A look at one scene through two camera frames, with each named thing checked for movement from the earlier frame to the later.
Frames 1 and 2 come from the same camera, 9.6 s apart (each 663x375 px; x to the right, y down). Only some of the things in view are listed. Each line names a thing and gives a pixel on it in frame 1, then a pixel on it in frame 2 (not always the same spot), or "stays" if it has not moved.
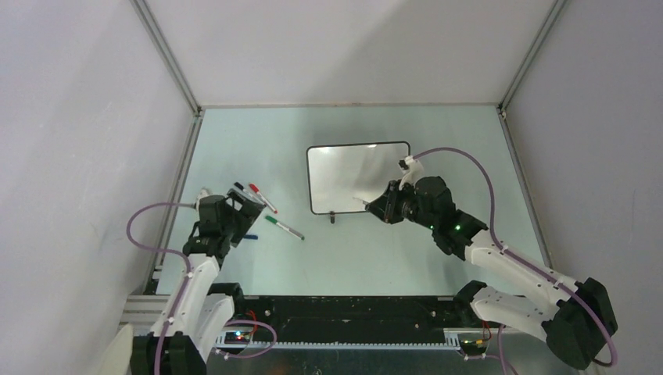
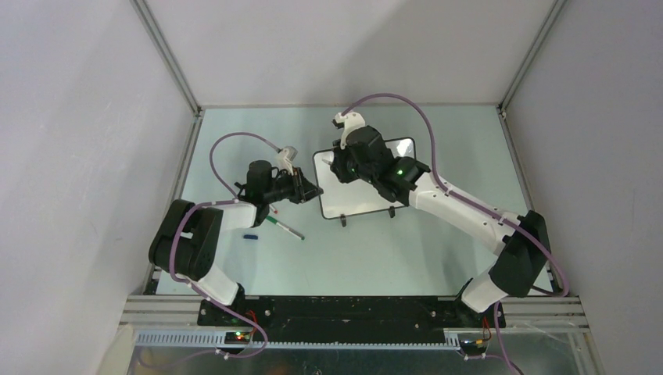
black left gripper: x=247 y=214 → x=309 y=191
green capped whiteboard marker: x=289 y=230 stays
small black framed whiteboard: x=345 y=178 stays
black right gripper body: x=410 y=208 → x=348 y=170
